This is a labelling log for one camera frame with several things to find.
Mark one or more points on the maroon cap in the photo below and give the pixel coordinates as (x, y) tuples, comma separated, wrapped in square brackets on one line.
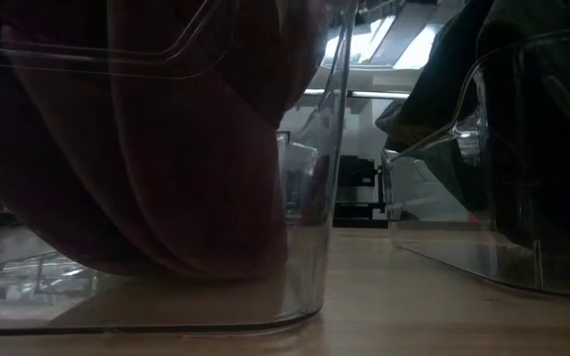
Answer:
[(265, 49), (141, 198)]

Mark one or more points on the dark green cap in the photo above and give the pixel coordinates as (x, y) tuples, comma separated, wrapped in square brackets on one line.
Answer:
[(433, 99), (552, 148)]

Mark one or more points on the black box-shaped device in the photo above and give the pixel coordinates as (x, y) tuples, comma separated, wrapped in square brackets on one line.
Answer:
[(356, 171)]

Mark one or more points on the clear bin with white sticker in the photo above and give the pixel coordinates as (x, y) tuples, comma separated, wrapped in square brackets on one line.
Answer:
[(314, 277)]

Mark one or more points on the silver horizontal bar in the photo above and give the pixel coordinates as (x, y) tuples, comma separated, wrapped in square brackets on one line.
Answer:
[(374, 94)]

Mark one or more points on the clear plastic bin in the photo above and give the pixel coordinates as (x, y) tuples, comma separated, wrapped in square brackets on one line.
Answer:
[(463, 257)]

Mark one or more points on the black aluminium extrusion frame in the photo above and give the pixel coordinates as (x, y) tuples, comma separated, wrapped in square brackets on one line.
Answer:
[(359, 222)]

